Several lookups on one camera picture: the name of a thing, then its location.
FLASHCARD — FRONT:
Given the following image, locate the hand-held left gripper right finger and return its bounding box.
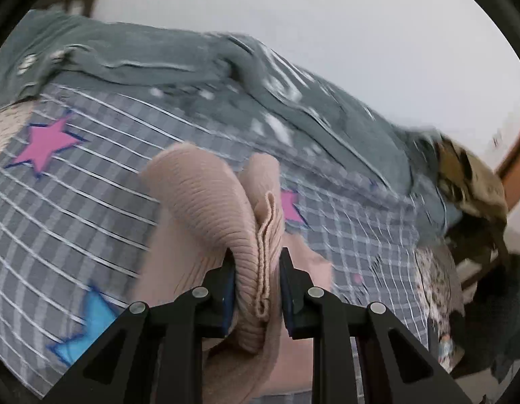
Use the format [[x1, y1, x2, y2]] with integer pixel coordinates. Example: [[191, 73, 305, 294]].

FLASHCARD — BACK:
[[279, 247, 473, 404]]

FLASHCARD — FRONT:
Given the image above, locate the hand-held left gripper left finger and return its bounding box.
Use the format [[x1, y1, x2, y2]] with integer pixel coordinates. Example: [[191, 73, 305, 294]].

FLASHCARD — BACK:
[[43, 248, 237, 404]]

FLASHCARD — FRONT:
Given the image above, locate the pink ribbed knit sweater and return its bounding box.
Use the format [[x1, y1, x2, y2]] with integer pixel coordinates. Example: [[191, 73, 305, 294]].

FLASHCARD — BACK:
[[129, 142, 334, 404]]

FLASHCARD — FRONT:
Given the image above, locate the grey checked star bedsheet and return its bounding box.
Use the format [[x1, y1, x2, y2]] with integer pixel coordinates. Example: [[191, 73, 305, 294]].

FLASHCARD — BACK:
[[0, 82, 458, 400]]

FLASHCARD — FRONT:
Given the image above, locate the wooden chair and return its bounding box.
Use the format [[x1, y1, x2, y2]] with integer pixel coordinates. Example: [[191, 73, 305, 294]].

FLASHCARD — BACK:
[[447, 219, 513, 291]]

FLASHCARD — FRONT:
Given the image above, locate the dark green cloth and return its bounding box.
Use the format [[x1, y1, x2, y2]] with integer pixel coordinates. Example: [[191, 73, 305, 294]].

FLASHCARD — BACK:
[[449, 252, 520, 383]]

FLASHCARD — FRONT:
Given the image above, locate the camouflage patterned cloth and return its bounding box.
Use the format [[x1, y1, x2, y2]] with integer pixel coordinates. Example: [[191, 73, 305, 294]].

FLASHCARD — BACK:
[[432, 135, 509, 236]]

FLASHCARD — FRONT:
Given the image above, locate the dark wooden headboard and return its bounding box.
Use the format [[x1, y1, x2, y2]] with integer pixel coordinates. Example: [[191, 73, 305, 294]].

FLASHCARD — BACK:
[[33, 0, 96, 20]]

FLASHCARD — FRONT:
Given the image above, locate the wooden door frame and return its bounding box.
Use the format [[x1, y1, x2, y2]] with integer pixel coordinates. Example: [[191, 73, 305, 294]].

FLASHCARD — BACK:
[[496, 115, 520, 211]]

